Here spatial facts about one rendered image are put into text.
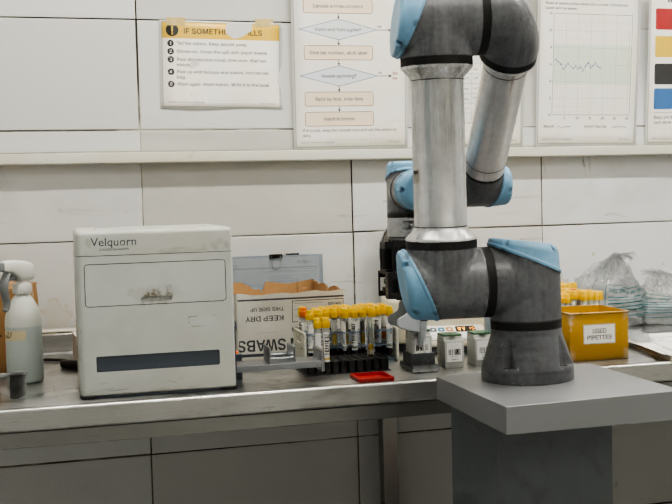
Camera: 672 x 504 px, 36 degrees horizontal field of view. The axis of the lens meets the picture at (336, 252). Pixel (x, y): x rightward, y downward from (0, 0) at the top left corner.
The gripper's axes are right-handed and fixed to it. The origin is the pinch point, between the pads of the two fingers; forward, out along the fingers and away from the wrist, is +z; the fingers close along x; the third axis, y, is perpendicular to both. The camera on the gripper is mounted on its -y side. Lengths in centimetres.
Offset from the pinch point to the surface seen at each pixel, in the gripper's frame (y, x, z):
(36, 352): 74, -13, 0
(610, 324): -39.9, 4.1, -1.1
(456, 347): -7.5, 1.2, 2.0
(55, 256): 71, -55, -17
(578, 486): -10, 48, 18
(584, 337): -34.2, 3.8, 1.2
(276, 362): 30.1, 6.4, 1.9
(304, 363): 24.9, 6.8, 2.4
